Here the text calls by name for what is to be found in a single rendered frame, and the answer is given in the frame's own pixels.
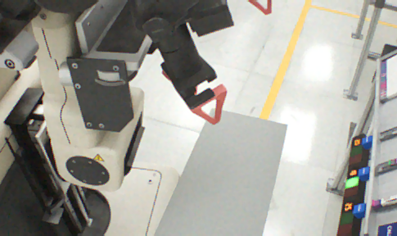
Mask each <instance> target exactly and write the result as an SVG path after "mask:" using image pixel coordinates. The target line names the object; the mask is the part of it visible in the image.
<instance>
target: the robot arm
mask: <svg viewBox="0 0 397 236"><path fill-rule="evenodd" d="M98 1H99V0H0V54H2V52H4V51H3V50H4V49H5V48H6V47H7V46H8V45H9V44H10V43H11V41H12V40H13V39H14V38H15V37H16V36H17V35H18V34H19V33H20V32H21V31H22V30H23V29H24V27H25V26H26V25H27V24H28V23H30V22H31V21H32V19H33V18H35V17H36V16H38V13H39V12H40V11H41V9H42V8H43V9H44V10H45V9H46V10H48V11H52V12H54V13H56V12H57V13H63V14H70V13H74V12H80V11H85V10H87V9H88V8H90V7H92V6H93V5H95V4H96V3H97V2H98ZM129 1H130V4H131V8H132V10H131V13H132V18H133V26H134V29H135V30H136V31H137V32H139V33H141V34H147V35H148V36H149V38H150V39H151V40H152V42H153V43H155V44H156V46H157V48H158V50H159V51H160V55H161V57H162V59H163V62H162V63H160V66H161V68H162V71H161V73H162V75H163V76H164V77H165V78H167V79H168V80H170V81H171V82H172V84H173V86H174V89H175V91H176V92H177V93H178V94H179V95H180V97H181V99H182V100H183V101H184V102H185V103H186V105H187V108H188V110H190V111H191V112H192V113H194V114H196V115H198V116H201V118H202V119H204V120H206V121H208V122H209V123H211V124H212V125H215V124H217V123H218V122H220V121H221V115H222V110H223V104H224V101H225V98H226V95H227V92H228V91H227V88H226V87H225V86H224V85H223V83H221V84H219V86H217V87H215V88H213V89H211V88H207V89H205V90H204V91H202V92H200V93H197V86H198V85H201V83H203V82H205V81H207V83H210V82H212V81H213V80H215V79H217V77H218V76H217V75H216V71H215V69H214V68H213V67H212V66H210V65H209V64H208V63H207V62H206V61H205V60H204V58H203V57H202V56H201V55H200V53H198V51H197V49H196V45H195V43H194V40H193V38H192V36H191V33H190V30H189V28H188V26H187V23H188V24H189V25H190V28H191V30H192V32H193V33H195V32H196V35H197V37H201V36H204V35H207V34H212V33H214V32H217V31H220V30H224V29H227V28H230V27H233V26H234V21H233V20H232V13H231V12H230V8H229V6H228V4H227V0H129ZM41 7H42V8H41ZM214 100H216V105H215V116H214V118H213V116H211V115H209V114H207V113H206V112H204V111H203V110H202V109H201V108H202V107H204V105H205V104H207V103H209V102H212V101H214Z"/></svg>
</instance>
